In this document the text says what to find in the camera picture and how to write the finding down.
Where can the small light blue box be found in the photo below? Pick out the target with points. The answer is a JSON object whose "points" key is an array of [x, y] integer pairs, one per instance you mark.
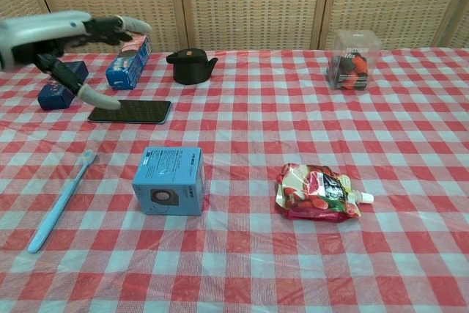
{"points": [[170, 188]]}

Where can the clear plastic snack bag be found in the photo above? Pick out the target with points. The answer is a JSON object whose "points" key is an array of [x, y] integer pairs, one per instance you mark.
{"points": [[351, 62]]}

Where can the black teapot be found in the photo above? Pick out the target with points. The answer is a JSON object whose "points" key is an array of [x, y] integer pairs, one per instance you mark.
{"points": [[191, 65]]}

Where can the woven bamboo folding screen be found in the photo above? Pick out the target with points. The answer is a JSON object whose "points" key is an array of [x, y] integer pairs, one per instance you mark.
{"points": [[234, 1]]}

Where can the light blue toothbrush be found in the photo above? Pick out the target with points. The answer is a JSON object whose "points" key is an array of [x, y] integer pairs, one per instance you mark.
{"points": [[60, 203]]}

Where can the red white checkered tablecloth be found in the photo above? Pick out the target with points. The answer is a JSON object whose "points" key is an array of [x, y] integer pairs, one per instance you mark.
{"points": [[234, 188]]}

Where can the dark blue rectangular box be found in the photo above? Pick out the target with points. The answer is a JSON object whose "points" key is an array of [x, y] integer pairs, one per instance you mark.
{"points": [[60, 89]]}

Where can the blue pink cookie box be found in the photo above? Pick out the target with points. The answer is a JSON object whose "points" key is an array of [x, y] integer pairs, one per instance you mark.
{"points": [[130, 63]]}

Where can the red strawberry spout pouch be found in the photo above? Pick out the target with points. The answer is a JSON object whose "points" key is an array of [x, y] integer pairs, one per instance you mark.
{"points": [[320, 194]]}

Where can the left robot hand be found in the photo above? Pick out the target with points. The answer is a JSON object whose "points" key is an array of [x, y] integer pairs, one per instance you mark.
{"points": [[55, 45]]}

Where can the black smartphone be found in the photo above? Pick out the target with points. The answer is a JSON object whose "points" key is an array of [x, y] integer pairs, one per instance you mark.
{"points": [[132, 111]]}

